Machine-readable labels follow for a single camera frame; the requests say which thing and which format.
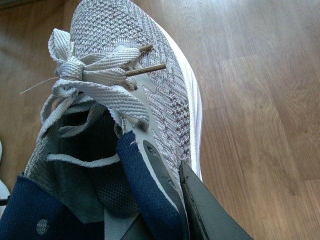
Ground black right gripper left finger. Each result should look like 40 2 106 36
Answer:
121 214 150 240

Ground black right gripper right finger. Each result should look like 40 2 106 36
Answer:
179 160 252 240

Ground grey sneaker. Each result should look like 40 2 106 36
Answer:
0 0 203 240

